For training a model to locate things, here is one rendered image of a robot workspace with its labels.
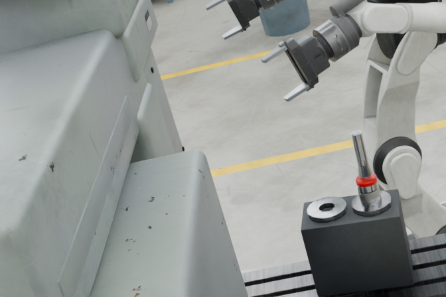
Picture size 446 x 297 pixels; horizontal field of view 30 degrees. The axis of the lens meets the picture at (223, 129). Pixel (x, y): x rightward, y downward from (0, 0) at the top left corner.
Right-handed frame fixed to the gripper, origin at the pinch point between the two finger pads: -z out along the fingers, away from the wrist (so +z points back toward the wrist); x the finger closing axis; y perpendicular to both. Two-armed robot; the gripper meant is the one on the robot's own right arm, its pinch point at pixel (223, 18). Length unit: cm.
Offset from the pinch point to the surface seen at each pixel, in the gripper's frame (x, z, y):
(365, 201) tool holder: -22, 7, 76
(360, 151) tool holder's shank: -11, 11, 75
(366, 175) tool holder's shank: -16, 9, 76
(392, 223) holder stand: -26, 9, 82
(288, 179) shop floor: -165, -14, -147
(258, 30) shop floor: -203, 19, -408
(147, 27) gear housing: 34, -14, 62
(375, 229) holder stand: -26, 5, 81
